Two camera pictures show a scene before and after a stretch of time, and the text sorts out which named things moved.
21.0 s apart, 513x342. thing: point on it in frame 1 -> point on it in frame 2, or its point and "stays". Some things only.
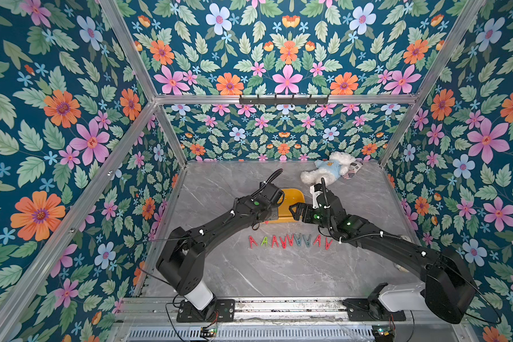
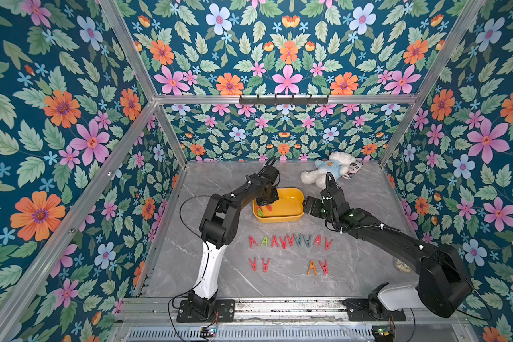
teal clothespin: (298, 241) stays
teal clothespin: (307, 241) stays
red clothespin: (274, 240) stays
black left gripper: (274, 209) -> (275, 197)
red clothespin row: (327, 244) stays
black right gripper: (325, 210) -> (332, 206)
